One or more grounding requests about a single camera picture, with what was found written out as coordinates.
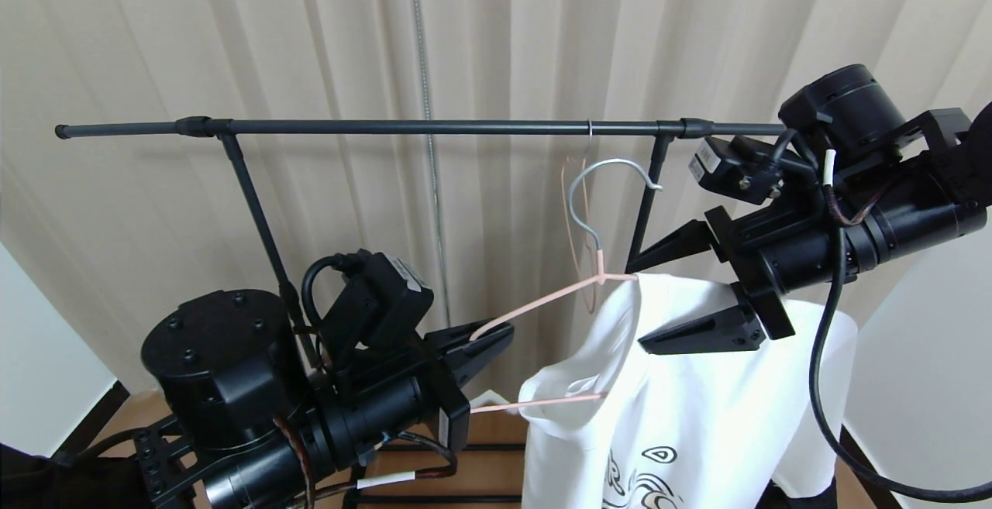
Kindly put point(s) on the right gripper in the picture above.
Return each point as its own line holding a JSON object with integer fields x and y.
{"x": 852, "y": 238}

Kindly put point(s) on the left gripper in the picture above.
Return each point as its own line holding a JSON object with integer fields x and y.
{"x": 372, "y": 416}

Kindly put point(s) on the pink clothes hanger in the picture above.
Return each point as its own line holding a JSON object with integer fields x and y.
{"x": 572, "y": 245}
{"x": 542, "y": 301}

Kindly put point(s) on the white t-shirt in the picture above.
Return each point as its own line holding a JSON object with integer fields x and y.
{"x": 697, "y": 416}

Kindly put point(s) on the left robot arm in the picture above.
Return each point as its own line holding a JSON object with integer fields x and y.
{"x": 217, "y": 354}

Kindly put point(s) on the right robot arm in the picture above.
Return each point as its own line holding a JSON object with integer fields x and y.
{"x": 845, "y": 106}

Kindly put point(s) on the black clothes rack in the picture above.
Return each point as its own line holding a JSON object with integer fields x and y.
{"x": 349, "y": 128}

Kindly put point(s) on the beige curtain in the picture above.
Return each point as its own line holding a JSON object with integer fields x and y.
{"x": 194, "y": 29}

